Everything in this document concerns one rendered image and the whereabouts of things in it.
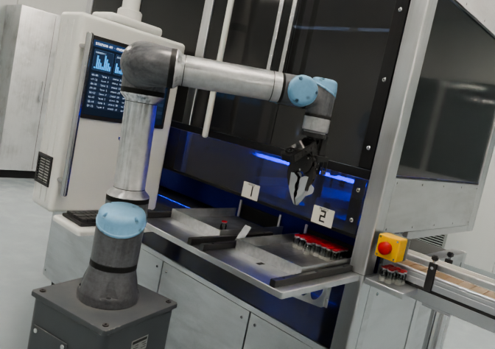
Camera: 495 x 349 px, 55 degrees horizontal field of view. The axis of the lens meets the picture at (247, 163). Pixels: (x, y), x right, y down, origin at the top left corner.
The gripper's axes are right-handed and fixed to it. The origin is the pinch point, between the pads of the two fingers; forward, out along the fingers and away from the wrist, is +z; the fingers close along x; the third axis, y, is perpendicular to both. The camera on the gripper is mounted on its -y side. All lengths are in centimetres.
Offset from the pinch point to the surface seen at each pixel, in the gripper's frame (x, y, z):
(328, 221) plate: 4.4, 27.6, 8.3
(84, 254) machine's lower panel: 150, 28, 72
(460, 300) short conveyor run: -39, 39, 20
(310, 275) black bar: -8.2, 3.7, 19.7
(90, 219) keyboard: 71, -20, 27
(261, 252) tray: 9.2, 1.6, 19.1
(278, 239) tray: 19.7, 23.4, 19.7
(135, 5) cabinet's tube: 95, -3, -55
